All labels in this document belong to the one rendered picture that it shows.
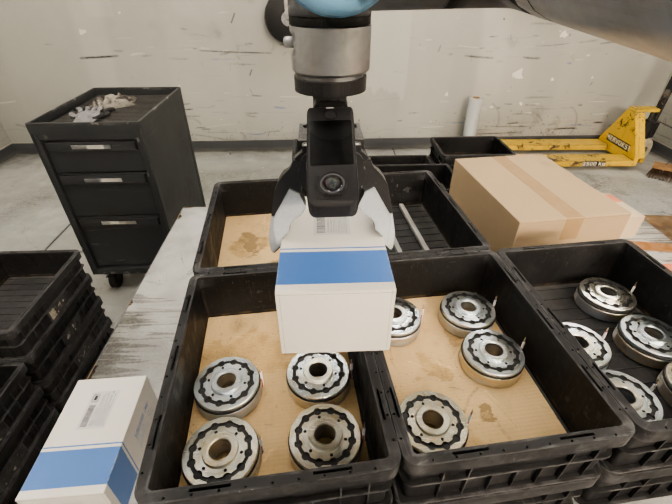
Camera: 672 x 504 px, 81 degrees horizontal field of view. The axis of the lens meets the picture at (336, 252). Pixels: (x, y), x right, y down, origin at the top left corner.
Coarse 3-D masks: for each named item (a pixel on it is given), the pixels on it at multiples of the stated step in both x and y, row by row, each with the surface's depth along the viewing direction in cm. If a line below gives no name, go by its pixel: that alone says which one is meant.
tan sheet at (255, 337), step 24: (264, 312) 80; (216, 336) 74; (240, 336) 74; (264, 336) 74; (264, 360) 70; (288, 360) 70; (264, 384) 66; (192, 408) 62; (264, 408) 62; (288, 408) 62; (192, 432) 59; (264, 432) 59; (288, 432) 59; (264, 456) 56; (288, 456) 56
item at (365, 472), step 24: (192, 288) 70; (168, 360) 57; (168, 384) 54; (168, 408) 52; (384, 408) 51; (384, 432) 48; (144, 456) 46; (144, 480) 44; (240, 480) 44; (264, 480) 44; (288, 480) 44; (312, 480) 44; (336, 480) 44; (360, 480) 45; (384, 480) 46
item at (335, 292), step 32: (320, 224) 49; (352, 224) 49; (288, 256) 43; (320, 256) 43; (352, 256) 43; (384, 256) 43; (288, 288) 39; (320, 288) 39; (352, 288) 39; (384, 288) 39; (288, 320) 41; (320, 320) 41; (352, 320) 41; (384, 320) 41; (288, 352) 44
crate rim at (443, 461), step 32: (416, 256) 78; (448, 256) 78; (480, 256) 79; (544, 320) 64; (576, 352) 59; (384, 384) 54; (480, 448) 47; (512, 448) 47; (544, 448) 47; (576, 448) 48; (608, 448) 49
